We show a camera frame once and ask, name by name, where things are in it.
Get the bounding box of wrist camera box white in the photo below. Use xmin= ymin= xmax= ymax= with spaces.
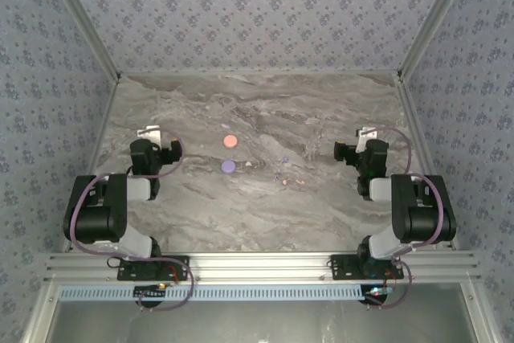
xmin=137 ymin=125 xmax=162 ymax=144
xmin=355 ymin=126 xmax=378 ymax=149

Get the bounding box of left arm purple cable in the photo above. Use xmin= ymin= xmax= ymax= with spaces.
xmin=68 ymin=128 xmax=197 ymax=312

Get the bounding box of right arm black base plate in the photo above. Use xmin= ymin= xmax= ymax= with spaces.
xmin=329 ymin=253 xmax=405 ymax=281

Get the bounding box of aluminium mounting rail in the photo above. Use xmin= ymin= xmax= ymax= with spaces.
xmin=43 ymin=250 xmax=482 ymax=283

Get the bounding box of aluminium frame leg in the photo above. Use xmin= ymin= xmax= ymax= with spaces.
xmin=459 ymin=281 xmax=503 ymax=343
xmin=22 ymin=282 xmax=61 ymax=343

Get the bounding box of aluminium corner post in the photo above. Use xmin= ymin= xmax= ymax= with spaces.
xmin=397 ymin=0 xmax=479 ymax=79
xmin=39 ymin=0 xmax=122 ymax=80

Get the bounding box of grey metal sheet panel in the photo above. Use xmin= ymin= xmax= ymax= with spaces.
xmin=47 ymin=298 xmax=481 ymax=343

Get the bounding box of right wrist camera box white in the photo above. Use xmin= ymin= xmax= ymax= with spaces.
xmin=355 ymin=126 xmax=378 ymax=149

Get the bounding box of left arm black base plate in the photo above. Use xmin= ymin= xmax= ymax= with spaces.
xmin=116 ymin=255 xmax=190 ymax=282

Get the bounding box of aluminium table side rail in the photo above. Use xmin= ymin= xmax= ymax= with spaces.
xmin=393 ymin=71 xmax=459 ymax=250
xmin=62 ymin=76 xmax=121 ymax=254

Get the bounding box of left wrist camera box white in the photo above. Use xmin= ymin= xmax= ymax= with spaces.
xmin=137 ymin=125 xmax=162 ymax=144

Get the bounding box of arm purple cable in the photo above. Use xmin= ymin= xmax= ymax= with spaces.
xmin=68 ymin=128 xmax=197 ymax=312
xmin=361 ymin=125 xmax=447 ymax=310

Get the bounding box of thin aluminium table edge strip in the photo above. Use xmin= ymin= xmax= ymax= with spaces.
xmin=120 ymin=71 xmax=398 ymax=77

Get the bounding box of light blue slotted cable duct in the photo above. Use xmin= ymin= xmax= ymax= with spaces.
xmin=59 ymin=284 xmax=366 ymax=303

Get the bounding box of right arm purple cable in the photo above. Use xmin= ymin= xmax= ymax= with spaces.
xmin=361 ymin=125 xmax=447 ymax=310

